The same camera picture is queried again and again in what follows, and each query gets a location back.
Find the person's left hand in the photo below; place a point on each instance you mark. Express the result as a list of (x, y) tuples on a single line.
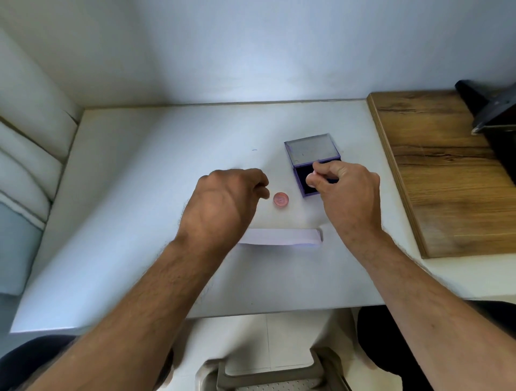
[(219, 205)]

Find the white paper strip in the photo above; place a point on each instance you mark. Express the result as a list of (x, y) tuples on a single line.
[(282, 236)]

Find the person's left forearm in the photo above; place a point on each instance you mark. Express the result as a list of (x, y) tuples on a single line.
[(153, 306)]

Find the pale blue cushion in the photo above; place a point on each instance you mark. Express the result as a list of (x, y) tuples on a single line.
[(18, 253)]

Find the person's right hand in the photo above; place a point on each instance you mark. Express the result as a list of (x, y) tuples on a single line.
[(350, 201)]

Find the person's right forearm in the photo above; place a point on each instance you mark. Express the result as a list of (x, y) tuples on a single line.
[(419, 306)]

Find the person's right thumb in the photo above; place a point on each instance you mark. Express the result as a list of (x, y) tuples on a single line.
[(315, 182)]

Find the purple ink pad box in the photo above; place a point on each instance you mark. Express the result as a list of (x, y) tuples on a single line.
[(310, 151)]

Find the pink round stamp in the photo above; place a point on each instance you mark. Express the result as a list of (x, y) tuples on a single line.
[(281, 199)]

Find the grey plastic stool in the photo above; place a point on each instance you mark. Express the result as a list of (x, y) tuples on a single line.
[(274, 376)]

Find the person's left thumb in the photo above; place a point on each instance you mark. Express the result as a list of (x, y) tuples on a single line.
[(264, 193)]

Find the black metal stand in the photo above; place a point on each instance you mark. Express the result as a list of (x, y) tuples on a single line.
[(490, 110)]

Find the white padded cushion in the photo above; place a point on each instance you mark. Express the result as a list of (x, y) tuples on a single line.
[(28, 141)]

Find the brown wooden board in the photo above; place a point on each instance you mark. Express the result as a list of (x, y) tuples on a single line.
[(439, 169)]

